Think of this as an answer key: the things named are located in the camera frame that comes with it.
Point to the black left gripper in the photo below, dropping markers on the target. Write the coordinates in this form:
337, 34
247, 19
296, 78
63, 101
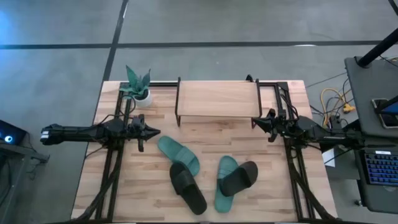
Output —
141, 132

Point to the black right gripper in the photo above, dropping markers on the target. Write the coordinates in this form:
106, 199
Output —
274, 127

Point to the green rubber slide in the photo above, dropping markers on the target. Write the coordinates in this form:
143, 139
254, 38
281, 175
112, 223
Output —
222, 202
174, 149

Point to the black rubber slide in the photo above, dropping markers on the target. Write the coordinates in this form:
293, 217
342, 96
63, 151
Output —
189, 193
239, 180

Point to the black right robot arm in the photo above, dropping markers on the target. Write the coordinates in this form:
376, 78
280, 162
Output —
311, 130

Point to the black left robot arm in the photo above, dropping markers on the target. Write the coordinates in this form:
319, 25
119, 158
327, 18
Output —
77, 134

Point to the wooden shelf with black legs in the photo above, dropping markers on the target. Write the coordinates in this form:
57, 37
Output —
217, 99

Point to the green plant in white pot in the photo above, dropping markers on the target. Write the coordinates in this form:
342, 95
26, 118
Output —
136, 84

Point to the black power strip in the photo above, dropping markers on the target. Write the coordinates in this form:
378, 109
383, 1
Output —
335, 123

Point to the white paper sheet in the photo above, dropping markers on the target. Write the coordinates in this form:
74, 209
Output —
329, 157

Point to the grey cart tray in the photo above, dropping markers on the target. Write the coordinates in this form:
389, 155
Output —
360, 93

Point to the smartphone with dark screen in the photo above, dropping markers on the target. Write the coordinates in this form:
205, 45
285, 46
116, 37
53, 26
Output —
387, 121

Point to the backlit keyboard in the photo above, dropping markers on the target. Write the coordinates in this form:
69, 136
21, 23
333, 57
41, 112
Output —
382, 169

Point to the grey metal stand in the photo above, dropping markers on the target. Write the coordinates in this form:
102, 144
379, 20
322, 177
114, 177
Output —
18, 151

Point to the black round pole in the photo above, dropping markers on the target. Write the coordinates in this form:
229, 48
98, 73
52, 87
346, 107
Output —
376, 49

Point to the grey keyboard tray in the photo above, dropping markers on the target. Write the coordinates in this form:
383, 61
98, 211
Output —
379, 202

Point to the black box with blue light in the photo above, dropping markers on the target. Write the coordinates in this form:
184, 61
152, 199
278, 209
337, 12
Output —
12, 132

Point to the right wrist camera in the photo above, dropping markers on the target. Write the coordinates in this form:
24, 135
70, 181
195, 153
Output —
282, 114

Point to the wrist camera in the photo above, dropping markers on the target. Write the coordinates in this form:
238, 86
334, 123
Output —
134, 120
282, 114

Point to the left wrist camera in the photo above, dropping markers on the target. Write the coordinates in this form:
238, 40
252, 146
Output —
134, 120

